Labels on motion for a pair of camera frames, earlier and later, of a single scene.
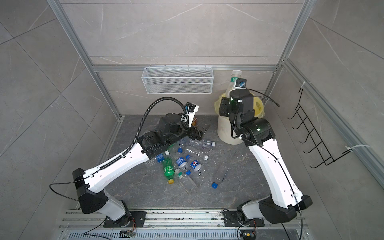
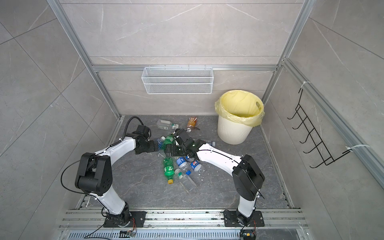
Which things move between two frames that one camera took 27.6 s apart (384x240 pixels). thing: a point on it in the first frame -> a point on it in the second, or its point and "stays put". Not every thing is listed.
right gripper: [225, 104] -> [173, 150]
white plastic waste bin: [224, 131] stays put
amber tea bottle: [194, 122] stays put
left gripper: [199, 133] -> [152, 148]
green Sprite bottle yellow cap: [168, 169] stays put
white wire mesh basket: [174, 80] stays put
